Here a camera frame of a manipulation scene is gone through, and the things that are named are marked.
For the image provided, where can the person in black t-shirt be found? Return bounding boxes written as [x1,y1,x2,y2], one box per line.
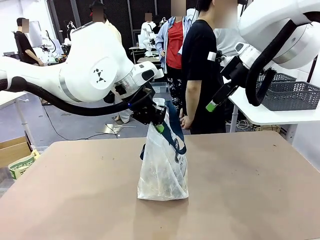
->
[180,0,240,136]

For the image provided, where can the seated person black shirt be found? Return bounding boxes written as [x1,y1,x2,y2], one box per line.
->
[13,17,45,67]

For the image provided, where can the black sleeved arm cable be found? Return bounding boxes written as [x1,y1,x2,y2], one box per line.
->
[0,76,156,117]
[245,12,315,107]

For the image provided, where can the green and white carton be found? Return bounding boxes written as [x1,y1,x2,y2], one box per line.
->
[8,149,41,181]

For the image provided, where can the person red top blue shirt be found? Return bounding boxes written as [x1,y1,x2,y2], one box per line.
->
[154,0,192,118]

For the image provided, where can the mannequin red shirt beige coat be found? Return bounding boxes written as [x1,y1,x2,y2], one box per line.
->
[89,0,123,48]

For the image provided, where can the black sleeved right arm cable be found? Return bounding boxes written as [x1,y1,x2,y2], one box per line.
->
[245,12,315,107]

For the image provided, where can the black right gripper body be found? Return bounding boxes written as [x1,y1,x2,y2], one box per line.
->
[221,56,251,87]

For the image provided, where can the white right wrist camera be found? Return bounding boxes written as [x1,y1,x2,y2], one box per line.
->
[234,41,248,55]

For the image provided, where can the clear plastic storage box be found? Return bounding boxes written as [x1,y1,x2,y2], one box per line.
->
[150,81,169,94]

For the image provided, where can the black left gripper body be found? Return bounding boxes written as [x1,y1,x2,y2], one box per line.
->
[130,96,157,125]

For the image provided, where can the shiny metal floor plate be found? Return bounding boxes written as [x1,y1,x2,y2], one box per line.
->
[104,122,138,138]

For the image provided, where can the translucent bag with navy handles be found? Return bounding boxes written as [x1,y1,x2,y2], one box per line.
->
[137,97,190,201]

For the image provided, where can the brown cardboard box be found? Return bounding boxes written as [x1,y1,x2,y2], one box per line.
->
[0,136,33,169]

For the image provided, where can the thin black floor cable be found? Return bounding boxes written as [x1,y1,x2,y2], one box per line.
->
[41,98,120,141]

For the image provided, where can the person's right hand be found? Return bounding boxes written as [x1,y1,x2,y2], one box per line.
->
[180,115,194,130]

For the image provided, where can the large grey plastic basket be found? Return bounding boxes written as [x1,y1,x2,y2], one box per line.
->
[258,81,320,112]

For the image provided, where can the black sleeved left arm cable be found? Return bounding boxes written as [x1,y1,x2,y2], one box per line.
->
[0,76,156,117]

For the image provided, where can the white monitor back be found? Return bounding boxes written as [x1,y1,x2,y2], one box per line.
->
[28,21,43,48]

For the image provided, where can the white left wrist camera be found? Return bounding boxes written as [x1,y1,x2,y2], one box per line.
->
[132,61,165,85]

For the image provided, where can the white side table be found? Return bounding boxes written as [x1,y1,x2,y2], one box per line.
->
[227,74,320,145]

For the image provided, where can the person in white shirt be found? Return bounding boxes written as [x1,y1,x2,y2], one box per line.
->
[213,27,242,60]

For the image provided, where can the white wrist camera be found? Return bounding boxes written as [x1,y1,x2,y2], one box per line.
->
[132,61,165,85]
[234,41,248,55]

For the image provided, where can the white table with leg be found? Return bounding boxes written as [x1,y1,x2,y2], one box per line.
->
[0,91,34,151]

